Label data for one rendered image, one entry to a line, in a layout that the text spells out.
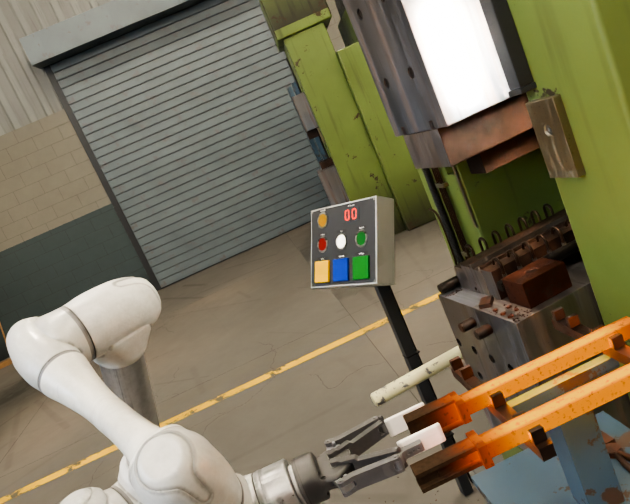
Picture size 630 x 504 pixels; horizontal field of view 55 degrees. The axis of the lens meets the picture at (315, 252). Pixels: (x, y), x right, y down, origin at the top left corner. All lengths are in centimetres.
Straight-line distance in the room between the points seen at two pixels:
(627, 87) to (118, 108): 875
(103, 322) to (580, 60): 105
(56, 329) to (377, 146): 530
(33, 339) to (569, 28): 116
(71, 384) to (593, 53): 111
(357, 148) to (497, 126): 494
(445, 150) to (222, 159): 809
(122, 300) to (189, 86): 824
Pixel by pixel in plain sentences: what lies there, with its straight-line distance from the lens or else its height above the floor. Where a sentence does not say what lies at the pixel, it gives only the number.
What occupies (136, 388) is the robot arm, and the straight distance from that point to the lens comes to 150.
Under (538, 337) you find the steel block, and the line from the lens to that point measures 147.
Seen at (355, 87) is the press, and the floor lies 158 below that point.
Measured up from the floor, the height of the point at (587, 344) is 102.
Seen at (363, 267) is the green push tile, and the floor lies 101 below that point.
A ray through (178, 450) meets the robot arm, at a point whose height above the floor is 120.
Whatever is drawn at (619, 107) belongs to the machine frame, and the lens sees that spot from 122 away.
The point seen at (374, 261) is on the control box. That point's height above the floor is 102.
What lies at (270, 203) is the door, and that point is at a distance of 950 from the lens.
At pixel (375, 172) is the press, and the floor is 70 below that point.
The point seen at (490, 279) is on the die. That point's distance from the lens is 156.
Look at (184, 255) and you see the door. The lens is 959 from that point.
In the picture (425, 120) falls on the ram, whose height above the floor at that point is 139.
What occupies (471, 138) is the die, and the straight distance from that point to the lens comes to 150.
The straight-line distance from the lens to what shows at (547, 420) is 91.
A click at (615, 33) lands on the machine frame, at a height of 143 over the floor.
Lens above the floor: 151
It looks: 12 degrees down
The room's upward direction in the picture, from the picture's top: 24 degrees counter-clockwise
